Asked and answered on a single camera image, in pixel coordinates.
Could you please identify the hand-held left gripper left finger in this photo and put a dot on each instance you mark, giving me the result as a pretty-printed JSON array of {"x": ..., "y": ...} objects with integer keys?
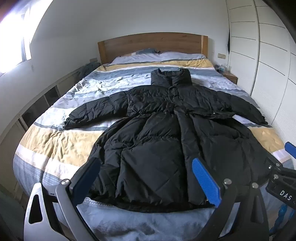
[{"x": 86, "y": 177}]

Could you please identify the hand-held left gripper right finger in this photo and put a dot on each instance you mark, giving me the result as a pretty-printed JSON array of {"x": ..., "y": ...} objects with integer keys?
[{"x": 205, "y": 183}]

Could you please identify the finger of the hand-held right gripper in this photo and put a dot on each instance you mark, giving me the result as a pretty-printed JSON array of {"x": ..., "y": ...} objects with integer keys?
[
  {"x": 291, "y": 150},
  {"x": 281, "y": 215}
]

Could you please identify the black puffer coat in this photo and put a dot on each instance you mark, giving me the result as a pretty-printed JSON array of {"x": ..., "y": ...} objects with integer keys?
[{"x": 157, "y": 139}]

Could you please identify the dark clothes pile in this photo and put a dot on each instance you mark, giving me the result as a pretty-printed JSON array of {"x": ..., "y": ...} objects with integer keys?
[{"x": 86, "y": 69}]

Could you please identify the bed with striped duvet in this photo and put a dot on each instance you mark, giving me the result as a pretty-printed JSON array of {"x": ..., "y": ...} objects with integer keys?
[{"x": 69, "y": 143}]

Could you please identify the low white shelf cabinet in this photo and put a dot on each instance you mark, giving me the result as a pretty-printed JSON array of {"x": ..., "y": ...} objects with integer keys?
[{"x": 37, "y": 102}]

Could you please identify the wooden nightstand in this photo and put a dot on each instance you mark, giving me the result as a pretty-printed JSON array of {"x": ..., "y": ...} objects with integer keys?
[{"x": 230, "y": 76}]

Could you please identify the white wardrobe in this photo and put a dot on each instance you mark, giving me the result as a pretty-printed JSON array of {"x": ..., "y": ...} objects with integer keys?
[{"x": 266, "y": 58}]

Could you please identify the dark hanging item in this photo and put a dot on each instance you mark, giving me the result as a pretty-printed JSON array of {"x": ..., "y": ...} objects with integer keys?
[{"x": 229, "y": 42}]

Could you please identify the blue-grey pillow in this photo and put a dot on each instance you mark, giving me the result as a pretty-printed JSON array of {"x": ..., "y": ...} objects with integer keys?
[{"x": 148, "y": 51}]

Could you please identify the wooden headboard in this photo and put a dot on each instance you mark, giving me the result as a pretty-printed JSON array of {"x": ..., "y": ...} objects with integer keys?
[{"x": 150, "y": 42}]

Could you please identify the window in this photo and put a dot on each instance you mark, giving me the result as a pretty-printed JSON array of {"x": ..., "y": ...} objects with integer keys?
[{"x": 11, "y": 46}]

